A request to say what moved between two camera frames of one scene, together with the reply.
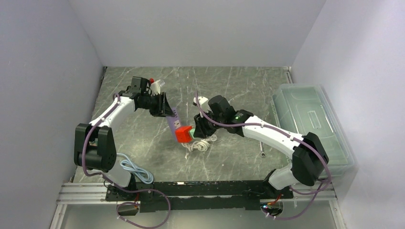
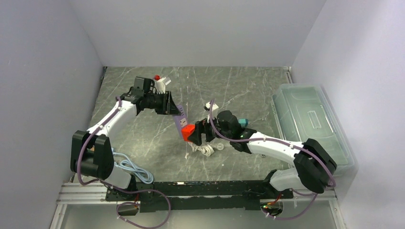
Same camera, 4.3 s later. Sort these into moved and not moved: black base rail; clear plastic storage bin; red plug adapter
Moved: red plug adapter
Not moved: clear plastic storage bin; black base rail
